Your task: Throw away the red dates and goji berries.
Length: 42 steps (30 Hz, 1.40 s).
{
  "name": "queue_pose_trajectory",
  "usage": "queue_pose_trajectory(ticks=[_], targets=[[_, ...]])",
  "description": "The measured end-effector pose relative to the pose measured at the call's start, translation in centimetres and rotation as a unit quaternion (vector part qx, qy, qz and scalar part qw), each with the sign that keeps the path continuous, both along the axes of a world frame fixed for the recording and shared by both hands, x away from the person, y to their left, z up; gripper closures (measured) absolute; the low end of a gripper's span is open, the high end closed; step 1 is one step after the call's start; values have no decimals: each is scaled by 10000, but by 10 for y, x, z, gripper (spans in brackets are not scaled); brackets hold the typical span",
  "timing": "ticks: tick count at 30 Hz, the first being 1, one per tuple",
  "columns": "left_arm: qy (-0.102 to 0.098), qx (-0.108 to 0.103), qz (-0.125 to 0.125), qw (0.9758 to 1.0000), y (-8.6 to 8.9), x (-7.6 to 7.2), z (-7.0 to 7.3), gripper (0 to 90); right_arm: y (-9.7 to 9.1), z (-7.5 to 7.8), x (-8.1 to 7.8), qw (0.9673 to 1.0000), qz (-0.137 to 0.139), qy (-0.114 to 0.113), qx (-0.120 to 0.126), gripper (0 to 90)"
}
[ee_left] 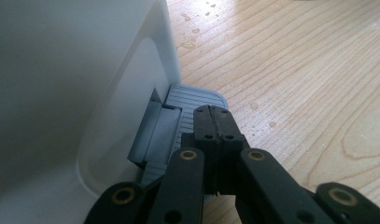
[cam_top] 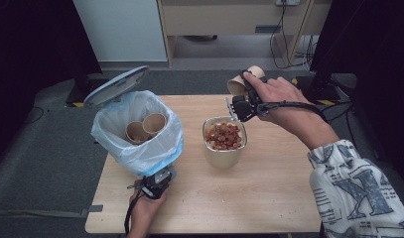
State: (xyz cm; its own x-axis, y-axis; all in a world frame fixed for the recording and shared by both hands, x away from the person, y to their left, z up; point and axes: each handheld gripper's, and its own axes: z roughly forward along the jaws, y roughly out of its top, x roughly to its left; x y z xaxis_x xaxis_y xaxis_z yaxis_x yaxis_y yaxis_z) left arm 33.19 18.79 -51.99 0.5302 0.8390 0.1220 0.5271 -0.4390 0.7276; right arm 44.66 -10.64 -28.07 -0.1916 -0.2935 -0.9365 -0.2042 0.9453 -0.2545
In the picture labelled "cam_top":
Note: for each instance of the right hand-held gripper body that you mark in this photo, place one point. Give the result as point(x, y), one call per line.
point(244, 107)

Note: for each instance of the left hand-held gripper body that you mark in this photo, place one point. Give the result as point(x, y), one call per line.
point(155, 186)

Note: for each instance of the brown paper cup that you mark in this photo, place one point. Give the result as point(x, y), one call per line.
point(136, 132)
point(236, 87)
point(154, 123)

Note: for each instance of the trash bin with blue bag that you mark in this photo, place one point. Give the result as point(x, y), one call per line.
point(150, 155)

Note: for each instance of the dried fruit and nut mix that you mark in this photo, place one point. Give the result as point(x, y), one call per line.
point(224, 136)

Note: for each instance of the clear glass container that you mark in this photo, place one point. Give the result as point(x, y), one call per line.
point(222, 158)

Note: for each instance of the person's left hand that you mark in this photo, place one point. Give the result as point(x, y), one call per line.
point(145, 211)

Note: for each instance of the person's right hand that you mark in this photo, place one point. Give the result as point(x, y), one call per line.
point(282, 94)

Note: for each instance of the grey tape strip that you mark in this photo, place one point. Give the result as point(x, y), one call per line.
point(92, 209)

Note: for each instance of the light wooden desk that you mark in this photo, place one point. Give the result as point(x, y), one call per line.
point(222, 16)

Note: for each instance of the white power strip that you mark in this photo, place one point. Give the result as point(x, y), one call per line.
point(288, 2)

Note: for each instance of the black curtain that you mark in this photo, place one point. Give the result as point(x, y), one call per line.
point(371, 66)
point(34, 59)

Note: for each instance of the white cabinet panel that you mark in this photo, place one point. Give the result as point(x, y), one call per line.
point(120, 29)

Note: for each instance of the white patterned sleeve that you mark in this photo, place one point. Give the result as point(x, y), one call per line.
point(358, 195)

